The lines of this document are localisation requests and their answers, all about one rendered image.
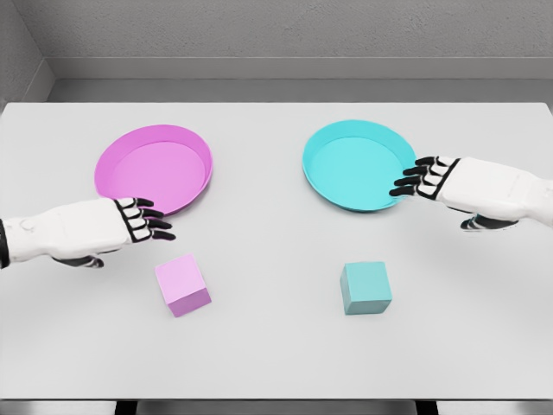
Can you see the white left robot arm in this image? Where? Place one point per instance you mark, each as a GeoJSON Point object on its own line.
{"type": "Point", "coordinates": [21, 240]}

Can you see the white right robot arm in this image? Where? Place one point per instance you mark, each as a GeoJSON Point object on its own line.
{"type": "Point", "coordinates": [536, 196]}

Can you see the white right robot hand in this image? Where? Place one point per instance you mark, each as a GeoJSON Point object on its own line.
{"type": "Point", "coordinates": [479, 186]}

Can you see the teal cube block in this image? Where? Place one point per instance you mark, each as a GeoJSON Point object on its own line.
{"type": "Point", "coordinates": [365, 285]}

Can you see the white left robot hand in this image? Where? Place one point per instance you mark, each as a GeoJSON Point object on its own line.
{"type": "Point", "coordinates": [93, 225]}

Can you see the pink round plate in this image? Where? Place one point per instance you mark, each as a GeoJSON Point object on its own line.
{"type": "Point", "coordinates": [160, 168]}

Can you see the pink cube block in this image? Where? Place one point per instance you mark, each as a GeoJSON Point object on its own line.
{"type": "Point", "coordinates": [181, 283]}

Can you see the cyan round plate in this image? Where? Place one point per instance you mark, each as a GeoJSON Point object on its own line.
{"type": "Point", "coordinates": [354, 166]}

